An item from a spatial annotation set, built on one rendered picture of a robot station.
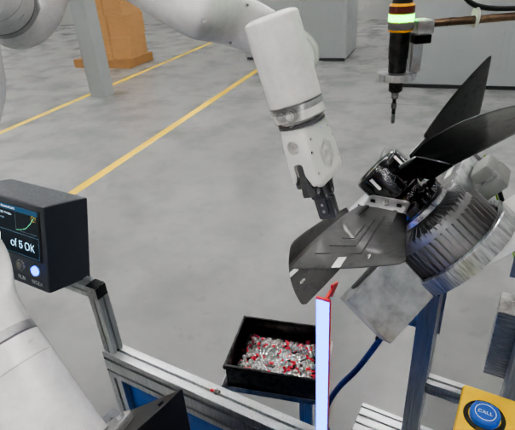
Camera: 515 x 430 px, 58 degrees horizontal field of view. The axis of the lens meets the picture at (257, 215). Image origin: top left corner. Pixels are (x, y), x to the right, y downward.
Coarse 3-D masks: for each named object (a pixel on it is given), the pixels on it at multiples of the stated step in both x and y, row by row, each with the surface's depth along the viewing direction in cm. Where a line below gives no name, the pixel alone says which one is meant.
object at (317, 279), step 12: (312, 228) 122; (324, 228) 117; (300, 240) 124; (312, 240) 119; (300, 252) 121; (288, 264) 124; (300, 276) 117; (312, 276) 114; (324, 276) 111; (300, 288) 115; (312, 288) 112; (300, 300) 113
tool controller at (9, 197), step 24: (0, 192) 99; (24, 192) 101; (48, 192) 102; (0, 216) 99; (24, 216) 95; (48, 216) 93; (72, 216) 98; (24, 240) 97; (48, 240) 94; (72, 240) 99; (48, 264) 95; (72, 264) 101; (48, 288) 97
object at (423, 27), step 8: (416, 24) 80; (424, 24) 80; (432, 24) 80; (416, 32) 81; (424, 32) 81; (432, 32) 81; (416, 40) 81; (424, 40) 81; (416, 48) 82; (408, 56) 84; (416, 56) 83; (408, 64) 84; (416, 64) 83; (384, 72) 85; (408, 72) 84; (416, 72) 84; (384, 80) 84; (392, 80) 83; (400, 80) 82; (408, 80) 83
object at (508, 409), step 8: (464, 392) 70; (472, 392) 70; (480, 392) 70; (488, 392) 70; (464, 400) 68; (472, 400) 68; (480, 400) 68; (488, 400) 68; (496, 400) 68; (504, 400) 68; (464, 408) 67; (504, 408) 67; (512, 408) 67; (456, 416) 67; (464, 416) 66; (504, 416) 66; (512, 416) 66; (456, 424) 65; (464, 424) 65; (472, 424) 65; (504, 424) 65; (512, 424) 65
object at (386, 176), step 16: (384, 160) 100; (368, 176) 102; (384, 176) 100; (400, 176) 100; (368, 192) 104; (384, 192) 101; (400, 192) 100; (416, 192) 101; (432, 192) 99; (416, 208) 99
